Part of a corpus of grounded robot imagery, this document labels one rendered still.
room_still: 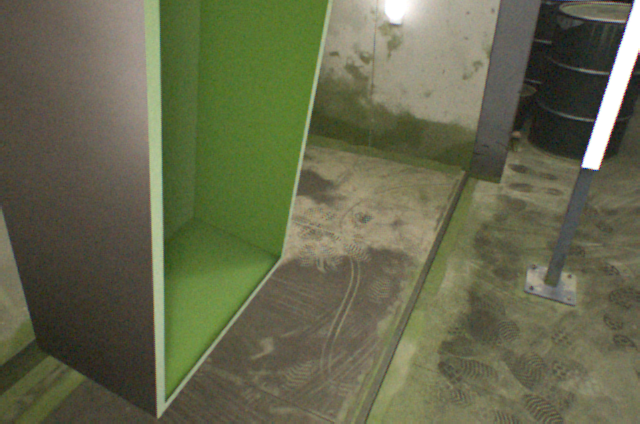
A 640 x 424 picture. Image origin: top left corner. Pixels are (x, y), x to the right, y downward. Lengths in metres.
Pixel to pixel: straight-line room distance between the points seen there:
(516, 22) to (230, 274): 1.89
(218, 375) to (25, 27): 1.33
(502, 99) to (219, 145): 1.76
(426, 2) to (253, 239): 1.68
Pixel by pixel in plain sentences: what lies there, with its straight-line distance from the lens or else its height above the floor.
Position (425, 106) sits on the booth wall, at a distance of 2.87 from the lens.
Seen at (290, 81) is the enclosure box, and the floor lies 1.06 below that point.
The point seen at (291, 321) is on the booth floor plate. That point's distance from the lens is 1.93.
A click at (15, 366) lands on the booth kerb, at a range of 1.98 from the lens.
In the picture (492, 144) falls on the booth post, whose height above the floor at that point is 0.25.
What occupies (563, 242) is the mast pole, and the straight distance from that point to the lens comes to 2.18.
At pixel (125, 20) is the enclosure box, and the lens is 0.64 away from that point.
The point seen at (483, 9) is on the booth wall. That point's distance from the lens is 2.68.
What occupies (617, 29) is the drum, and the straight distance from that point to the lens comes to 3.16.
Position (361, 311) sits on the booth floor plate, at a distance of 1.96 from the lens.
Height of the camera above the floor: 1.46
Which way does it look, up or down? 31 degrees down
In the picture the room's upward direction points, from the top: straight up
